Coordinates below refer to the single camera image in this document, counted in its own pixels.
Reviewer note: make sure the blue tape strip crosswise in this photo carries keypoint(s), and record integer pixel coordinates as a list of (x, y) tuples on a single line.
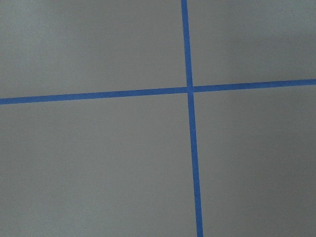
[(156, 91)]

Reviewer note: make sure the blue tape strip lengthwise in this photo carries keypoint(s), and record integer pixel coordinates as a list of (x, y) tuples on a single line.
[(192, 118)]

